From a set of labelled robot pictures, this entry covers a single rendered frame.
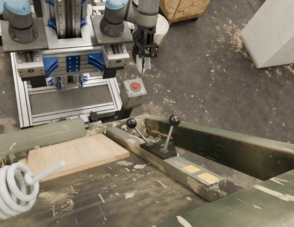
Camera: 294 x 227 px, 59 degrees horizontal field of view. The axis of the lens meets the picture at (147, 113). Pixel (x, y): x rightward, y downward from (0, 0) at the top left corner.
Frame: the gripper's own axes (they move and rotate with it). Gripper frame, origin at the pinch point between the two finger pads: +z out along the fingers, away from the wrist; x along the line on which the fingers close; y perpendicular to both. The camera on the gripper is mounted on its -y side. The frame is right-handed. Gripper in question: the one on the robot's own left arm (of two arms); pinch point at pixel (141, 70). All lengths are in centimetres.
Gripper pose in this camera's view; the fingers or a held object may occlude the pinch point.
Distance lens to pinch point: 111.5
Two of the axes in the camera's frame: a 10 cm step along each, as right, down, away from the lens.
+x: 9.4, -1.4, 3.1
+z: -0.8, 8.0, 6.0
